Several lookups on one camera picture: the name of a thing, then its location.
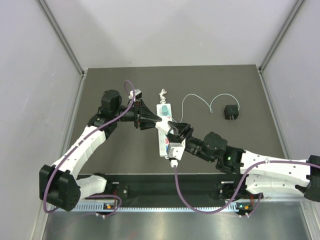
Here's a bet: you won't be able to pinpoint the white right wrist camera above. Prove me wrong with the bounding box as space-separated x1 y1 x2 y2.
167 139 186 168

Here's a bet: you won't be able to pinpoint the aluminium frame post left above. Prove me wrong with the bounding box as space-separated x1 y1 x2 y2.
36 0 85 76

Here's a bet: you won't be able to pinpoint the white power strip coloured sockets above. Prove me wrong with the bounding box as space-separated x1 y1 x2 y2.
156 103 172 159

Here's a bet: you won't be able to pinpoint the grey slotted cable duct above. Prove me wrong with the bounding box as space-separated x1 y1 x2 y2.
49 201 253 213

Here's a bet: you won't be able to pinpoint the teal charging cable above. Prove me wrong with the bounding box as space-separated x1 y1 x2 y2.
169 93 241 125

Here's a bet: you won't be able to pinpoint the aluminium frame post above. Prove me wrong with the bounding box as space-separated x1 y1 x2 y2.
36 0 85 76
257 0 306 74

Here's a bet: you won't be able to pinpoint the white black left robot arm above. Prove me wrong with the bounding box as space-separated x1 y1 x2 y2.
39 90 162 212

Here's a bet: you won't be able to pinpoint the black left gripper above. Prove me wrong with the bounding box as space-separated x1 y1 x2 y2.
113 98 162 131

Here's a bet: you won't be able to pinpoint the teal USB charger plug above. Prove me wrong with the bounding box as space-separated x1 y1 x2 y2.
161 104 170 117

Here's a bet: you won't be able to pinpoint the white square charger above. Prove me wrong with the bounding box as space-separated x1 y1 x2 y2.
155 116 173 135

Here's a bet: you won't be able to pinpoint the white coiled power strip cord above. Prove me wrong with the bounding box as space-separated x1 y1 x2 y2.
157 87 168 105

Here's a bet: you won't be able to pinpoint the aluminium frame post right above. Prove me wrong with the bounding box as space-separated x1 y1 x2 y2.
257 0 306 74

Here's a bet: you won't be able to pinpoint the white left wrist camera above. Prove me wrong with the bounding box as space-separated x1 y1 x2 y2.
128 89 142 101

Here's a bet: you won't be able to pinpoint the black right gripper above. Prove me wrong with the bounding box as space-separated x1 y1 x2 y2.
165 121 215 163

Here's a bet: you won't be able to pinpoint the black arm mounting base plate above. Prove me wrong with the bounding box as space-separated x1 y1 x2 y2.
95 173 242 202

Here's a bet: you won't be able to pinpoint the black cube power adapter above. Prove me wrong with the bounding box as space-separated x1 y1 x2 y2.
223 104 239 120

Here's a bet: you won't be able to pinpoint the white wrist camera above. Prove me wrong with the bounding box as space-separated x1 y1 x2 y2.
167 139 186 168
128 89 142 101

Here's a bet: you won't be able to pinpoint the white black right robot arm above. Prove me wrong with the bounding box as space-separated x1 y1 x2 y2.
163 121 320 202

